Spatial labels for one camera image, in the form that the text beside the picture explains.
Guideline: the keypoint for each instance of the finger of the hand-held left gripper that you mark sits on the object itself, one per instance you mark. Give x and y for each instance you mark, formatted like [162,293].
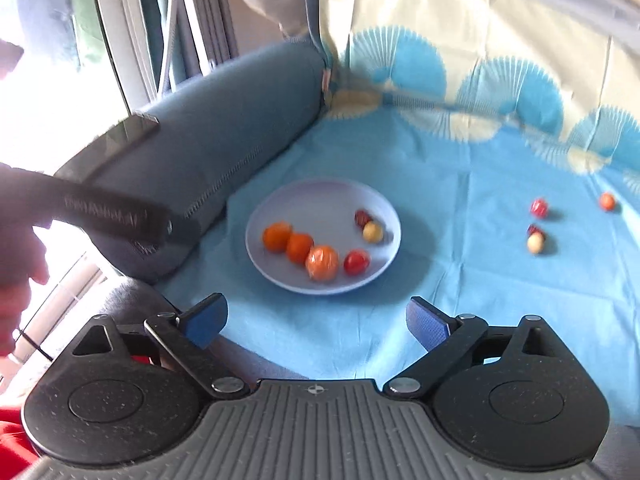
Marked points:
[186,231]

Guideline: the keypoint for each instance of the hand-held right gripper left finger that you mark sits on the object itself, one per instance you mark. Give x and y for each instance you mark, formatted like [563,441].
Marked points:
[205,322]

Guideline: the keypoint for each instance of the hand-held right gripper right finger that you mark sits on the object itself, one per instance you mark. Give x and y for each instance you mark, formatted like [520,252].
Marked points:
[429,322]

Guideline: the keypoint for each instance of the small tangerine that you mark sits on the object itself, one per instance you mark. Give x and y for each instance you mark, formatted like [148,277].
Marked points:
[300,248]
[277,236]

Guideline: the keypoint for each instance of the plastic-wrapped tangerine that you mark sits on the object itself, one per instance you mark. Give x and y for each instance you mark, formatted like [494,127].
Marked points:
[322,262]

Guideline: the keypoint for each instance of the pale blue round plate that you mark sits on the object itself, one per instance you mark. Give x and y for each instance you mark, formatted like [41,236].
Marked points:
[325,205]

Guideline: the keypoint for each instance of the person's left hand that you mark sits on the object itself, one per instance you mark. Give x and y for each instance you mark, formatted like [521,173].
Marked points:
[15,270]

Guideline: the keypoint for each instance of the black smartphone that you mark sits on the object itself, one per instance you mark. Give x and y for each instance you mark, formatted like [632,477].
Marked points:
[107,147]

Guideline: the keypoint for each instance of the blue-grey sofa armrest cover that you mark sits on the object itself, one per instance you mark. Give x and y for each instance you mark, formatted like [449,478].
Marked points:
[225,125]

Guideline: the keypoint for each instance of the shiny red cherry tomato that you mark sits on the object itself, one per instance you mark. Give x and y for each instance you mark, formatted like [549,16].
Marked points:
[539,207]

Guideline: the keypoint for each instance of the white metal pole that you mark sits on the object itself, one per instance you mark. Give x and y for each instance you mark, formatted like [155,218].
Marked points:
[167,45]

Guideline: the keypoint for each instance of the blue fan-print bed sheet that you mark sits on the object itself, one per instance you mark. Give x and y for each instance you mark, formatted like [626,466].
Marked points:
[450,135]

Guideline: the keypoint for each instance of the small pink label tag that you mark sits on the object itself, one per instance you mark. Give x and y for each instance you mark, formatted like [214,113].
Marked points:
[326,80]

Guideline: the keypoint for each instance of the pink-orange cherry tomato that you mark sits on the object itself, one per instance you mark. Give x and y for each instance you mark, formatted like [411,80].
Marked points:
[607,201]

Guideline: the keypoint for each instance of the sliding window frame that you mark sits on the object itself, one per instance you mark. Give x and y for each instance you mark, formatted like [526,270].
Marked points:
[200,20]

